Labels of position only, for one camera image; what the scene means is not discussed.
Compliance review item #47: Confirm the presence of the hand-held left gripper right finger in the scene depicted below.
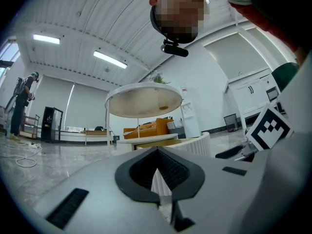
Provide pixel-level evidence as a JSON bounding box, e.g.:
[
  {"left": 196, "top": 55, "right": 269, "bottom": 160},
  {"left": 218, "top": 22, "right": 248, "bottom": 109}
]
[{"left": 157, "top": 146, "right": 267, "bottom": 234}]

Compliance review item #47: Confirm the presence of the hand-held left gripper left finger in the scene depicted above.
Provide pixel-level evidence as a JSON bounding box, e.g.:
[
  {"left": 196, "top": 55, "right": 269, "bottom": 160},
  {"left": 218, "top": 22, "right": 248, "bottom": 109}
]
[{"left": 34, "top": 146, "right": 175, "bottom": 234}]

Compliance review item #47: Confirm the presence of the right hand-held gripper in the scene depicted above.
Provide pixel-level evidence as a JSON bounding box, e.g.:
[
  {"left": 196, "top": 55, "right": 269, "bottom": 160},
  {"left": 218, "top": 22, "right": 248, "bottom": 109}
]
[{"left": 215, "top": 103, "right": 294, "bottom": 162}]

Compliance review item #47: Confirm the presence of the person's right forearm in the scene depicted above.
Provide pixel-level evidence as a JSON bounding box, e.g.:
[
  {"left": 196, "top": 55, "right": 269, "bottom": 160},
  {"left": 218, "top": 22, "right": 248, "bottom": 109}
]
[{"left": 295, "top": 45, "right": 309, "bottom": 67}]

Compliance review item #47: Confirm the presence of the round beige table top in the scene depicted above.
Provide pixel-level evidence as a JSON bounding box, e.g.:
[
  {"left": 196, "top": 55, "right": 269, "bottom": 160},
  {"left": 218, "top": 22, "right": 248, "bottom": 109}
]
[{"left": 116, "top": 133, "right": 179, "bottom": 151}]

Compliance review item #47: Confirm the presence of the round white table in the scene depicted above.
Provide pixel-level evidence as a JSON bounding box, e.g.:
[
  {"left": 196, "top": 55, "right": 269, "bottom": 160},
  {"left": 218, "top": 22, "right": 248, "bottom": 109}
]
[{"left": 104, "top": 82, "right": 184, "bottom": 146}]

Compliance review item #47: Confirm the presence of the black mesh waste bin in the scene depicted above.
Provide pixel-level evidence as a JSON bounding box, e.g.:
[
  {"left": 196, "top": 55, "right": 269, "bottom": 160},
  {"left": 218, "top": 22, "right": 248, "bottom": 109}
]
[{"left": 223, "top": 113, "right": 238, "bottom": 133}]

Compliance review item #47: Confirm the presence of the orange sofa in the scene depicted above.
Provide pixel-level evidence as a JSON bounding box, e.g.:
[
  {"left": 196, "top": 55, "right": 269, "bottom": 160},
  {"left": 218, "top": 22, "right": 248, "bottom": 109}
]
[{"left": 123, "top": 117, "right": 175, "bottom": 140}]

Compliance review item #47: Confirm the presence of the grey laundry basket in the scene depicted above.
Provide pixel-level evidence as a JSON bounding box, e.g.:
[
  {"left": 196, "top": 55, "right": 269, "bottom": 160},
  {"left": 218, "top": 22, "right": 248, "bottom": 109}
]
[{"left": 166, "top": 120, "right": 186, "bottom": 139}]

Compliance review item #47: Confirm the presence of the white water dispenser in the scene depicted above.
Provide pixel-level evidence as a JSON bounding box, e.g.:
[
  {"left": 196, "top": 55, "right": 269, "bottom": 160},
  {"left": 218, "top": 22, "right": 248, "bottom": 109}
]
[{"left": 179, "top": 84, "right": 203, "bottom": 139}]

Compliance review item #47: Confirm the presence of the white kitchen cabinet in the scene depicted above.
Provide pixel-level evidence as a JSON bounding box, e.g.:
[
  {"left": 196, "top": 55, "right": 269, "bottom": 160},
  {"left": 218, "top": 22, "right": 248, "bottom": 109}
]
[{"left": 223, "top": 68, "right": 281, "bottom": 129}]

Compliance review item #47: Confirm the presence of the built-in oven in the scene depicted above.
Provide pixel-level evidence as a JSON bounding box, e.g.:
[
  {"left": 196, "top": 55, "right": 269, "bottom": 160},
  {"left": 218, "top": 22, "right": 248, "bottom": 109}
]
[{"left": 265, "top": 86, "right": 280, "bottom": 102}]

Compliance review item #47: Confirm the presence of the white low platform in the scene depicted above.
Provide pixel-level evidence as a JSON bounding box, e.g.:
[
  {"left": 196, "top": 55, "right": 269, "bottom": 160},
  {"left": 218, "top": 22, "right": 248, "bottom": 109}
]
[{"left": 59, "top": 130, "right": 113, "bottom": 142}]

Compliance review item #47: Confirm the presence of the dark green rounded object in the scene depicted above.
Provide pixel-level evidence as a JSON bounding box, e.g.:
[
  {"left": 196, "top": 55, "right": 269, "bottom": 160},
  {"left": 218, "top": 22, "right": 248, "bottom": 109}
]
[{"left": 271, "top": 62, "right": 301, "bottom": 93}]

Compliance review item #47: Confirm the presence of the purple flower bouquet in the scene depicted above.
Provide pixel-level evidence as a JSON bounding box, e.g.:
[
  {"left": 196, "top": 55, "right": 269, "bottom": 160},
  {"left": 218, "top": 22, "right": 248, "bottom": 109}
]
[{"left": 147, "top": 70, "right": 172, "bottom": 85}]

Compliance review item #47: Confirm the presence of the large grey roller blind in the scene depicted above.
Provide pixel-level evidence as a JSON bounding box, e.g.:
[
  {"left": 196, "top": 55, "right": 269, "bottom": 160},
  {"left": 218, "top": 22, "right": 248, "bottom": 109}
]
[{"left": 203, "top": 32, "right": 272, "bottom": 80}]

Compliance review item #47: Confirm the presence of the black glass display cabinet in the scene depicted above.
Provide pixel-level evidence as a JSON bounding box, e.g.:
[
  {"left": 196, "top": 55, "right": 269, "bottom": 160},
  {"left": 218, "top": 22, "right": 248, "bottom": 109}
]
[{"left": 40, "top": 106, "right": 64, "bottom": 144}]

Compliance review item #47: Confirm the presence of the wooden shelf rack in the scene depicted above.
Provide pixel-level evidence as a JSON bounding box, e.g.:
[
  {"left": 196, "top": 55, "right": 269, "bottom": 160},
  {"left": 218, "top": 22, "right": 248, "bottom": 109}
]
[{"left": 22, "top": 114, "right": 41, "bottom": 139}]

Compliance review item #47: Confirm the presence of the long ceiling light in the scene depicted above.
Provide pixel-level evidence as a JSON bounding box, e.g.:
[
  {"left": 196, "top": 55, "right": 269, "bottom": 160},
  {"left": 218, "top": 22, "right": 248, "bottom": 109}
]
[
  {"left": 32, "top": 34, "right": 61, "bottom": 45},
  {"left": 93, "top": 50, "right": 128, "bottom": 69}
]

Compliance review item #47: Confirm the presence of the person's red jacket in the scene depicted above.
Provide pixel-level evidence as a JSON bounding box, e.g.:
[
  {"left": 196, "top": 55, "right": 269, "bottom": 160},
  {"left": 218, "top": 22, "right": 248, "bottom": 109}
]
[{"left": 209, "top": 0, "right": 305, "bottom": 56}]

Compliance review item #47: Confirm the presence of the person's head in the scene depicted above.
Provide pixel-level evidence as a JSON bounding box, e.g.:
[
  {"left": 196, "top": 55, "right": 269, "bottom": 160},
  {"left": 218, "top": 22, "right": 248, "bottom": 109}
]
[{"left": 149, "top": 0, "right": 211, "bottom": 44}]

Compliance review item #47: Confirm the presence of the large glass window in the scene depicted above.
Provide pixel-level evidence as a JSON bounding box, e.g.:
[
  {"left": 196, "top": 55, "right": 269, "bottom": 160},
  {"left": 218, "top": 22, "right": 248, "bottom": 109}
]
[{"left": 0, "top": 41, "right": 20, "bottom": 83}]

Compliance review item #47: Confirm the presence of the white floor cable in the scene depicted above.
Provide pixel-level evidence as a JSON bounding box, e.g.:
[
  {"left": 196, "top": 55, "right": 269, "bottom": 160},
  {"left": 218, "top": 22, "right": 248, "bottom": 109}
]
[{"left": 0, "top": 141, "right": 43, "bottom": 168}]

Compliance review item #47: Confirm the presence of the black head-mounted camera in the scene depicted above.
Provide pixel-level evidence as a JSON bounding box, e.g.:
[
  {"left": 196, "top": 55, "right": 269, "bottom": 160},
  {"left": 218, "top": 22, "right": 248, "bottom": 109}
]
[{"left": 160, "top": 39, "right": 190, "bottom": 58}]

